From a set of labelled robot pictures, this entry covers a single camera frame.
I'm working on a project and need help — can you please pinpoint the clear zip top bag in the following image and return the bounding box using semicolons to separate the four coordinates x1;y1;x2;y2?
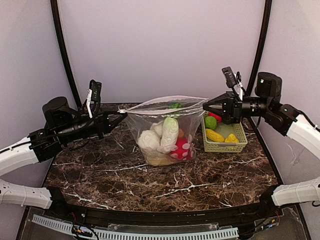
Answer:
118;95;207;167

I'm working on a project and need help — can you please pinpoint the grey toy mushroom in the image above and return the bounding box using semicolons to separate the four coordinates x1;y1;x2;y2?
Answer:
137;121;164;151

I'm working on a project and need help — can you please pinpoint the white slotted cable duct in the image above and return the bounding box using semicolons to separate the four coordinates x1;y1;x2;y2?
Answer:
32;214;240;240

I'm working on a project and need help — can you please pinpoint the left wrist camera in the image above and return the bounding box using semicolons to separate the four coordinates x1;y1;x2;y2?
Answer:
84;79;102;119

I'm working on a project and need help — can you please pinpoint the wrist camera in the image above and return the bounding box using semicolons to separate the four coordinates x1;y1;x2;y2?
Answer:
84;79;102;119
221;66;245;100

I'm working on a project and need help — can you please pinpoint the left black frame post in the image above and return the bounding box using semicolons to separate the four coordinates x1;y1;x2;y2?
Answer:
50;0;82;109

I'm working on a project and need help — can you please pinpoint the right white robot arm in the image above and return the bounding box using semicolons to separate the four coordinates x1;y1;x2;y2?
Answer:
203;67;320;208

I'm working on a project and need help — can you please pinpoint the right black frame post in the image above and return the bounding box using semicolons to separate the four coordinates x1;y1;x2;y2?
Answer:
246;0;273;96

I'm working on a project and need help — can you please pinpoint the toy napa cabbage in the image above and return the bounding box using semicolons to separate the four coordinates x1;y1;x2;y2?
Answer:
144;152;176;167

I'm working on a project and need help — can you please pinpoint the red toy pepper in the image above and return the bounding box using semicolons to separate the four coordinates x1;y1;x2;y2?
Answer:
169;138;195;161

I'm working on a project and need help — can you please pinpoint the green toy apple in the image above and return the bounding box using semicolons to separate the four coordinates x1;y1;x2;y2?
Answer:
204;116;218;131

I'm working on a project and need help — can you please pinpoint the white toy radish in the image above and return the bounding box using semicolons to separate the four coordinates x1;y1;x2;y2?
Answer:
157;110;179;154

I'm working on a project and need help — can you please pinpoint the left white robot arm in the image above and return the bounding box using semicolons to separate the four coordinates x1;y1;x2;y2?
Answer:
0;96;127;209

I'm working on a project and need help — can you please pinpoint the black front table rail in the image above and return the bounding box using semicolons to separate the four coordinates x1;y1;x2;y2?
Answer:
44;197;277;227

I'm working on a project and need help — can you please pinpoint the brown toy potato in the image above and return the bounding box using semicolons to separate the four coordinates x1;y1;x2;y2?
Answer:
178;128;186;139

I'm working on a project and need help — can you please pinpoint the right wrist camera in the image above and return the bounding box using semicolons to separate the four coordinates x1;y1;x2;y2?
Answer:
221;66;245;100

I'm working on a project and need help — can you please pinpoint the black frame post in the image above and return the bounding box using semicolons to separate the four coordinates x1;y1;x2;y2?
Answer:
246;0;273;96
50;0;82;109

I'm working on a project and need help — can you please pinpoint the yellow toy corn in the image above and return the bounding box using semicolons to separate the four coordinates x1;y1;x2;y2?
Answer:
205;128;225;143

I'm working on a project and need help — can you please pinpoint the red toy apple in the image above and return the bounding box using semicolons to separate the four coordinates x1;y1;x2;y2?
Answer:
208;112;222;123

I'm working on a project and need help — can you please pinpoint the green perforated plastic basket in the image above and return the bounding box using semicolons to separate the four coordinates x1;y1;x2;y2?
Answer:
201;111;248;153

